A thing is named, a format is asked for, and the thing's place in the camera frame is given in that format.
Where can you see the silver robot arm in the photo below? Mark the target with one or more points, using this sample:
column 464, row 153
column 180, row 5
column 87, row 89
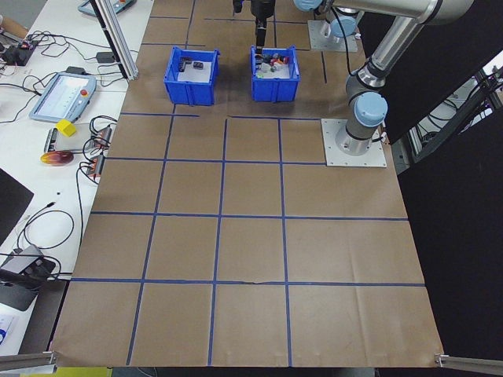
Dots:
column 342, row 28
column 393, row 39

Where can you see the red and yellow disc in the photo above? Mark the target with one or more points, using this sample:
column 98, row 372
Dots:
column 57, row 158

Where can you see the yellow block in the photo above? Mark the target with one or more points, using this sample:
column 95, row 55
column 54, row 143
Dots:
column 66, row 129

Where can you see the grey black desk camera stand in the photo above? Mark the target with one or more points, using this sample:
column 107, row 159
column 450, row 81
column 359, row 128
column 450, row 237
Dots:
column 19, row 263

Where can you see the aluminium corner bar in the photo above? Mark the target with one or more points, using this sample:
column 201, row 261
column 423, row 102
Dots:
column 27, row 359
column 467, row 361

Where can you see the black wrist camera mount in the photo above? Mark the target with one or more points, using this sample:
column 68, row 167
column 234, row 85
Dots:
column 236, row 5

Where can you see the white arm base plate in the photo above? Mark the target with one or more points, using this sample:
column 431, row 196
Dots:
column 314, row 39
column 334, row 157

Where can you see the black circuit board assembly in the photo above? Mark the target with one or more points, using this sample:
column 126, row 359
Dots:
column 17, row 55

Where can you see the grey teach pendant red button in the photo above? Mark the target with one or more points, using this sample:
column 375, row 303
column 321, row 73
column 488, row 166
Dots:
column 118, row 6

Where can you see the black power adapter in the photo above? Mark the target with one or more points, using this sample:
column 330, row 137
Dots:
column 76, row 70
column 105, row 57

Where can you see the blue bin with capacitors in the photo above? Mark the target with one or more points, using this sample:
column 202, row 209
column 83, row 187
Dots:
column 190, row 94

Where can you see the aluminium extrusion post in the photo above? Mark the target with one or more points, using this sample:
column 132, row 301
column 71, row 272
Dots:
column 123, row 59

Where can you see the blue bin with push buttons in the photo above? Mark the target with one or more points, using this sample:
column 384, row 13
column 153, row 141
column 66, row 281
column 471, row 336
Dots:
column 275, row 90

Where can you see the black frame cover cloth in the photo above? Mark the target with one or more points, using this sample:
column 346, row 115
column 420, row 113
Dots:
column 452, row 255

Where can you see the grey flat desk device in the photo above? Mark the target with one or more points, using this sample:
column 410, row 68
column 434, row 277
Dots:
column 51, row 142

